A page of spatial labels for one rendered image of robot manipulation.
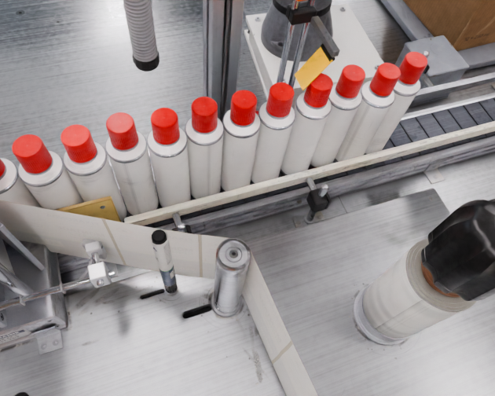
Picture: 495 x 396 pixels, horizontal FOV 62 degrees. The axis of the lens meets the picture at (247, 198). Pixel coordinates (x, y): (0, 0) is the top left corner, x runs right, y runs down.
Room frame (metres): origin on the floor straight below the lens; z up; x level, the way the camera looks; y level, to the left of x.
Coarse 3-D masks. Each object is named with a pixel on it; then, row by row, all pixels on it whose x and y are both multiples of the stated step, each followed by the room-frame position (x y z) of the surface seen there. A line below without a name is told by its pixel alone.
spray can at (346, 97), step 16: (352, 64) 0.47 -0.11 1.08; (352, 80) 0.44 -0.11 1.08; (336, 96) 0.44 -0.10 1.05; (352, 96) 0.44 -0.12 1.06; (336, 112) 0.43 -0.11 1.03; (352, 112) 0.43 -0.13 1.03; (336, 128) 0.43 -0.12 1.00; (320, 144) 0.43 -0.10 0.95; (336, 144) 0.43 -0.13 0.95; (320, 160) 0.43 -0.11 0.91
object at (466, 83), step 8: (464, 80) 0.62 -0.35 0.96; (472, 80) 0.62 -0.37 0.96; (480, 80) 0.63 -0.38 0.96; (488, 80) 0.64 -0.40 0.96; (424, 88) 0.58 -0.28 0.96; (432, 88) 0.59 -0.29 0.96; (440, 88) 0.59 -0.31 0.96; (448, 88) 0.59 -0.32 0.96; (456, 88) 0.60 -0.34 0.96; (464, 88) 0.61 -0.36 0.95; (416, 96) 0.56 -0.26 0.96; (424, 96) 0.57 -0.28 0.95; (432, 96) 0.58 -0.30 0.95
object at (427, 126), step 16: (432, 112) 0.61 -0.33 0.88; (448, 112) 0.62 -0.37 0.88; (464, 112) 0.63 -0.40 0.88; (480, 112) 0.63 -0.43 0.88; (400, 128) 0.55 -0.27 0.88; (416, 128) 0.56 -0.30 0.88; (432, 128) 0.57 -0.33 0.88; (448, 128) 0.58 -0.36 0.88; (464, 128) 0.58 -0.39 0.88; (400, 144) 0.52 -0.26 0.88; (448, 144) 0.54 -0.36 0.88; (400, 160) 0.48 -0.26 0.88; (336, 176) 0.42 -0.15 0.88; (272, 192) 0.36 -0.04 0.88; (208, 208) 0.31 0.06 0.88; (224, 208) 0.32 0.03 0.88; (160, 224) 0.27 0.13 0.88
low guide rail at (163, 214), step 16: (480, 128) 0.56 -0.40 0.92; (416, 144) 0.49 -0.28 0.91; (432, 144) 0.50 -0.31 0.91; (352, 160) 0.43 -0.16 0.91; (368, 160) 0.44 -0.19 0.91; (384, 160) 0.46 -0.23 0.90; (288, 176) 0.38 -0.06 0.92; (304, 176) 0.38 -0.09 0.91; (320, 176) 0.40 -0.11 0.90; (224, 192) 0.33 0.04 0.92; (240, 192) 0.33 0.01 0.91; (256, 192) 0.34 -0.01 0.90; (160, 208) 0.28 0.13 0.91; (176, 208) 0.28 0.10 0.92; (192, 208) 0.29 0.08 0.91; (144, 224) 0.26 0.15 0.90
